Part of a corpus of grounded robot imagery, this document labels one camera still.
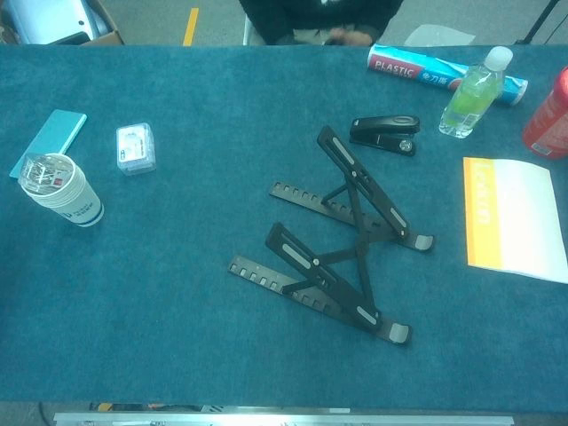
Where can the black folding laptop stand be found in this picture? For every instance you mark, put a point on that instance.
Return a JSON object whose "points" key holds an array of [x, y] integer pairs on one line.
{"points": [[341, 155]]}

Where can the teal table cloth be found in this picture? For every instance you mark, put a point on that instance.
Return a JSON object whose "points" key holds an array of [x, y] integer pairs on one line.
{"points": [[177, 288]]}

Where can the black stapler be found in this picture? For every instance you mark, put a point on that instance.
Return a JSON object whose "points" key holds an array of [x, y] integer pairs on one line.
{"points": [[386, 124]]}

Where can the small clear plastic box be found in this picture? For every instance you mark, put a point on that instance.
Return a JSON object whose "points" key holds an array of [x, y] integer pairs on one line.
{"points": [[135, 148]]}

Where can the blue red plastic wrap box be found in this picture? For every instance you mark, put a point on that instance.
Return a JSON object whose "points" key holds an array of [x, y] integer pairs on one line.
{"points": [[399, 66]]}

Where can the seated person in dark clothes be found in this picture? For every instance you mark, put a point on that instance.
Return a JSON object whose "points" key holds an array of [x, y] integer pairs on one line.
{"points": [[310, 13]]}

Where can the paper cup with clips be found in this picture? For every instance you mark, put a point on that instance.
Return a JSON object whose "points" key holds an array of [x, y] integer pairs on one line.
{"points": [[80, 204]]}

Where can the yellow floor tape strip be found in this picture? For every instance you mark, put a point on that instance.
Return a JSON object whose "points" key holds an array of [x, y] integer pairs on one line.
{"points": [[191, 26]]}

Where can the clear bottle with green label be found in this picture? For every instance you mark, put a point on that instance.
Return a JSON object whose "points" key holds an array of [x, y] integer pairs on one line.
{"points": [[470, 93]]}

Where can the white sheet on floor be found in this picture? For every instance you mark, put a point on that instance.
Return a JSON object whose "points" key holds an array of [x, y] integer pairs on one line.
{"points": [[430, 35]]}

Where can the orange white Lexicon book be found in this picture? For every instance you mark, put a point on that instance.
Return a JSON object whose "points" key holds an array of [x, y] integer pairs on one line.
{"points": [[523, 213]]}

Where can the light blue smartphone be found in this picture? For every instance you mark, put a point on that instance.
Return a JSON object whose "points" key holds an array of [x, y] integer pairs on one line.
{"points": [[57, 133]]}

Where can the round clear paper clip container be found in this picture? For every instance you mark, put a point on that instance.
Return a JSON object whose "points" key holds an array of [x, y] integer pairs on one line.
{"points": [[44, 173]]}

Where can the cardboard box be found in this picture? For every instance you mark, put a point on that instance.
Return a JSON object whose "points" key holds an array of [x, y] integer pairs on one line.
{"points": [[111, 37]]}

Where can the red can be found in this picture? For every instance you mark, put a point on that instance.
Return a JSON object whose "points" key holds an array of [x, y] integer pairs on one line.
{"points": [[550, 120]]}

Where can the white device in cardboard box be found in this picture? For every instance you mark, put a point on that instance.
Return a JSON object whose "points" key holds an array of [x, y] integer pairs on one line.
{"points": [[44, 18]]}

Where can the black tripod leg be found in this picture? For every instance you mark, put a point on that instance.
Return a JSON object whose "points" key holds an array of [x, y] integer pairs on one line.
{"points": [[539, 22]]}

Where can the white chair frame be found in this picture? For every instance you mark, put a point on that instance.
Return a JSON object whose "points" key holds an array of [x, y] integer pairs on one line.
{"points": [[248, 31]]}

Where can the aluminium rail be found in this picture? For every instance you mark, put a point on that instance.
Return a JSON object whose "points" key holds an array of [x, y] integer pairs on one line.
{"points": [[266, 419]]}

